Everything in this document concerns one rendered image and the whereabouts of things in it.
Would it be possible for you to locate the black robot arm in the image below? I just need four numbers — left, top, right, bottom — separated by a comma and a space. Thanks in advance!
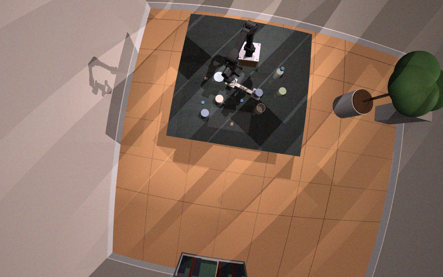
221, 20, 258, 79

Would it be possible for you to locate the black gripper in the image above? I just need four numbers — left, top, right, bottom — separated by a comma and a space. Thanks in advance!
223, 74, 232, 83

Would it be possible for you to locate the grey bottle with dark blue cap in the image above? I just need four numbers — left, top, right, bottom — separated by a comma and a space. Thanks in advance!
272, 67, 285, 80

